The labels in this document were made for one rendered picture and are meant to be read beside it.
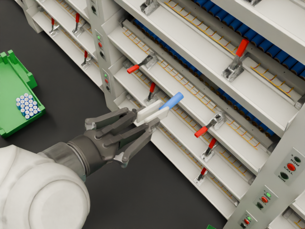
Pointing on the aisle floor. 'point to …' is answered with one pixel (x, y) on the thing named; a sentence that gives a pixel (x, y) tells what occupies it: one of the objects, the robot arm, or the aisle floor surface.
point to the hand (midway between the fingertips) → (152, 114)
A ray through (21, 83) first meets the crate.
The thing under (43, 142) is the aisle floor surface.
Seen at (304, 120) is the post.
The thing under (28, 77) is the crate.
